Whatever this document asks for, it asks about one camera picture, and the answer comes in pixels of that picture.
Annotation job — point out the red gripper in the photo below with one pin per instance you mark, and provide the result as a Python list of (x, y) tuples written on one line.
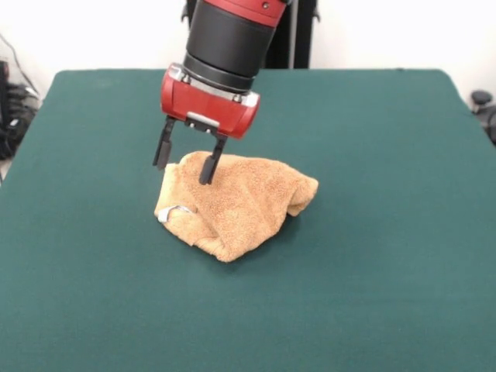
[(205, 104)]

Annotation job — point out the orange terry towel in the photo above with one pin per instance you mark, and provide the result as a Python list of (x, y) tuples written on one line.
[(252, 201)]

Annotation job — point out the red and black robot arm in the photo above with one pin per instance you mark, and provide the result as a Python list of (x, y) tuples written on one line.
[(232, 38)]

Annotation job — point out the dark green table cloth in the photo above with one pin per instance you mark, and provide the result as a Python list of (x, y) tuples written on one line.
[(116, 290)]

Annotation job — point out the black chair base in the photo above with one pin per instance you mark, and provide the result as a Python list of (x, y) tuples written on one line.
[(480, 97)]

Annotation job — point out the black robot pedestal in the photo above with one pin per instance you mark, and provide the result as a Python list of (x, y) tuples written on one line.
[(302, 38)]

